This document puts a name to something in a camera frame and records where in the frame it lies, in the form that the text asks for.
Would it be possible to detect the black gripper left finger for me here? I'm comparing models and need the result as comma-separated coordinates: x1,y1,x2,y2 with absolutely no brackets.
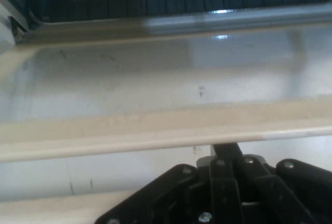
94,143,243,224

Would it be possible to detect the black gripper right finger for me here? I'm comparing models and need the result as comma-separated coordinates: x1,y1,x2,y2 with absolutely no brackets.
225,143,332,224

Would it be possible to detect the glass oven door with handle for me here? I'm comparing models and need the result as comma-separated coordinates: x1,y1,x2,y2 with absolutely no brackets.
0,19,332,164

